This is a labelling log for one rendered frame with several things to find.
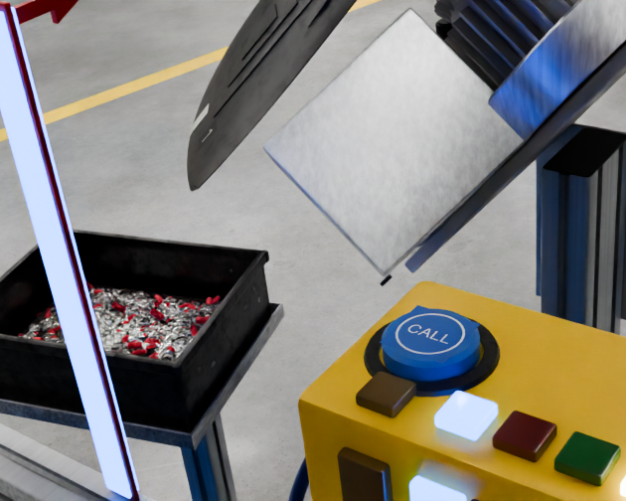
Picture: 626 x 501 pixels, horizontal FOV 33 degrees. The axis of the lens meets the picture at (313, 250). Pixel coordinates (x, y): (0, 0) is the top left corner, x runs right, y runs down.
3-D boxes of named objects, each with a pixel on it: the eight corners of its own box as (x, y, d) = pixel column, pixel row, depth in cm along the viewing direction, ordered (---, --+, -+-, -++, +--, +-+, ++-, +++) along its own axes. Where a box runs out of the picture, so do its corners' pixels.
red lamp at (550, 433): (558, 435, 39) (558, 422, 38) (536, 465, 37) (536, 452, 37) (513, 419, 40) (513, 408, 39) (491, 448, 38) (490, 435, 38)
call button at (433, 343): (498, 351, 44) (497, 317, 43) (449, 406, 41) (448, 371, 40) (415, 325, 46) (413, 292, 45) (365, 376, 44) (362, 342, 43)
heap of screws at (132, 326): (255, 319, 93) (251, 294, 92) (183, 421, 82) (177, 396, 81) (74, 293, 100) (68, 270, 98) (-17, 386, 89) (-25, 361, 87)
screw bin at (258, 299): (279, 316, 93) (269, 249, 90) (194, 440, 80) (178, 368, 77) (72, 288, 101) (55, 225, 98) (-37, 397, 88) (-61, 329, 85)
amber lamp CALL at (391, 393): (418, 394, 41) (417, 382, 41) (393, 420, 40) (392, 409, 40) (380, 380, 42) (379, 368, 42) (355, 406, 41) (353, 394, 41)
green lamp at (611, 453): (622, 457, 37) (622, 444, 37) (601, 489, 36) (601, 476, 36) (573, 440, 38) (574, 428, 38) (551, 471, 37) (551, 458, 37)
